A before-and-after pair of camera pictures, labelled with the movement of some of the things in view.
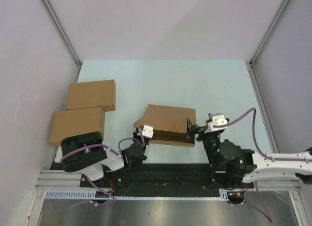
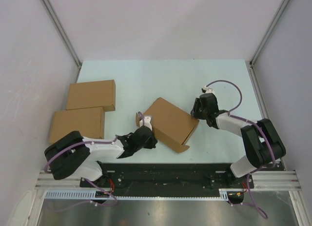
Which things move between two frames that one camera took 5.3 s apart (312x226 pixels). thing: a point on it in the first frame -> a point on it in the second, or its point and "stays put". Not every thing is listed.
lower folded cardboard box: [72, 122] stays put
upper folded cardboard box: [95, 94] stays put
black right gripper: [191, 129] -> [194, 112]
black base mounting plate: [164, 176] stays put
